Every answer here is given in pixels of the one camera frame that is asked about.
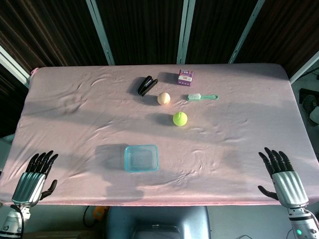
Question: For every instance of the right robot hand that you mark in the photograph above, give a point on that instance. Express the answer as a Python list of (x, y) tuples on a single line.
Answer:
[(289, 186)]

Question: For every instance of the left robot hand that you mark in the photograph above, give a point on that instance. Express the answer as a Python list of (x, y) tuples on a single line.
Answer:
[(28, 185)]

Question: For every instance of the purple card box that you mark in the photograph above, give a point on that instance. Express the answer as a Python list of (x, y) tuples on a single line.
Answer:
[(185, 78)]

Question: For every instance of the orange device under table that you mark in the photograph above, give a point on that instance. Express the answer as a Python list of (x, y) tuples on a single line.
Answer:
[(100, 212)]

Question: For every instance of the dark shoe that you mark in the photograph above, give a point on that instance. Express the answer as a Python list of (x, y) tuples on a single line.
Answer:
[(310, 107)]

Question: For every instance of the pink tablecloth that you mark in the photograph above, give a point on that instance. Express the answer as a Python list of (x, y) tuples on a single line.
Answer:
[(87, 119)]

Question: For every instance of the yellow tennis ball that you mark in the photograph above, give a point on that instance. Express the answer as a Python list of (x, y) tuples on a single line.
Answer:
[(180, 119)]

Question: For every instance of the grey robot torso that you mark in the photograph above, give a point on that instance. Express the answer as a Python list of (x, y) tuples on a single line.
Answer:
[(154, 219)]

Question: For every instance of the peach coloured ball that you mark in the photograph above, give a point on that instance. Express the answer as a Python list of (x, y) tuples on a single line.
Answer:
[(164, 98)]

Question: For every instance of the black stapler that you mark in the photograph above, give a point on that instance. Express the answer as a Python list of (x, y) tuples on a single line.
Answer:
[(146, 85)]

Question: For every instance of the grey metal frame post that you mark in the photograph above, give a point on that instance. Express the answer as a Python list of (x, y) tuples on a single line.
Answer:
[(185, 31), (305, 67), (246, 32), (13, 66), (101, 32)]

